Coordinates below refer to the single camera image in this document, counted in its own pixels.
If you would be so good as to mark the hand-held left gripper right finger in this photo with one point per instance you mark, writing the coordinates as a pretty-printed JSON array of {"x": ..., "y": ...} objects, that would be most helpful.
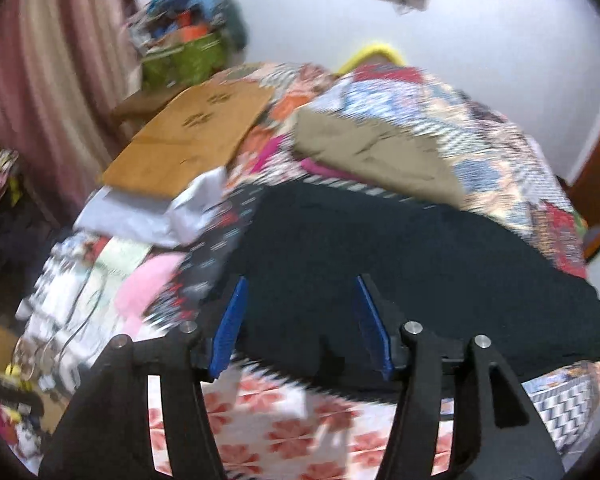
[{"x": 372, "y": 325}]

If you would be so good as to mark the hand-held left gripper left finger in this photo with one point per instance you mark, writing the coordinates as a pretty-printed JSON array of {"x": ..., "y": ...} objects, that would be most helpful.
[{"x": 227, "y": 325}]

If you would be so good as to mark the black pants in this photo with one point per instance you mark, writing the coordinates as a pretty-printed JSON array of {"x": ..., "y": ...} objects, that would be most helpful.
[{"x": 405, "y": 270}]

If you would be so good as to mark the khaki pants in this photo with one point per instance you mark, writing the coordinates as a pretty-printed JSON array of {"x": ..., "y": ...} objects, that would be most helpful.
[{"x": 375, "y": 152}]

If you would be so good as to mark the dark dotted cloth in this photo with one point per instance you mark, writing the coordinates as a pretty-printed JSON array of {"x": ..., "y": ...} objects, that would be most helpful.
[{"x": 215, "y": 255}]

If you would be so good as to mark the pink cloth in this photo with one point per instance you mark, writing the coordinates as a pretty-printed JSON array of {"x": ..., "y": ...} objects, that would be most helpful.
[{"x": 145, "y": 282}]

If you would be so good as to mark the white cloth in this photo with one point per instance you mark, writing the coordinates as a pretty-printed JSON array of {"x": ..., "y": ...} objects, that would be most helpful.
[{"x": 150, "y": 210}]

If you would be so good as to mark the wooden door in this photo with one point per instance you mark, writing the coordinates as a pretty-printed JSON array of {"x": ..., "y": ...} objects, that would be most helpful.
[{"x": 597, "y": 180}]

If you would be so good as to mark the orange brown cloth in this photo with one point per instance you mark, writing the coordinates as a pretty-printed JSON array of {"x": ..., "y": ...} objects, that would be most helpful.
[{"x": 190, "y": 135}]

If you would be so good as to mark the patchwork blanket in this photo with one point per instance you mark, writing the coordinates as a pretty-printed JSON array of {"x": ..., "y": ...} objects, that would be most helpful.
[{"x": 480, "y": 130}]

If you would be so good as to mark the wooden stool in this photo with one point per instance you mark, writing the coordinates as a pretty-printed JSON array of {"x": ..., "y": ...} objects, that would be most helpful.
[{"x": 137, "y": 107}]

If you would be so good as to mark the green bag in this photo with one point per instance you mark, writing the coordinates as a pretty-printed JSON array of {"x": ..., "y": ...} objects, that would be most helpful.
[{"x": 185, "y": 62}]

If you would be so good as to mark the striped curtain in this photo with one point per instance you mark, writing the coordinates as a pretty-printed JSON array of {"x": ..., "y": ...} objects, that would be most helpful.
[{"x": 45, "y": 85}]

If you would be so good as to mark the pile of clothes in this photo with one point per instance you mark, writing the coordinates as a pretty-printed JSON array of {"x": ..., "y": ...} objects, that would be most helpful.
[{"x": 190, "y": 15}]

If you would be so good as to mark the yellow curved headboard rail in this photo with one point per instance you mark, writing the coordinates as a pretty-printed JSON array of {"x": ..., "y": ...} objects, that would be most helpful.
[{"x": 372, "y": 55}]

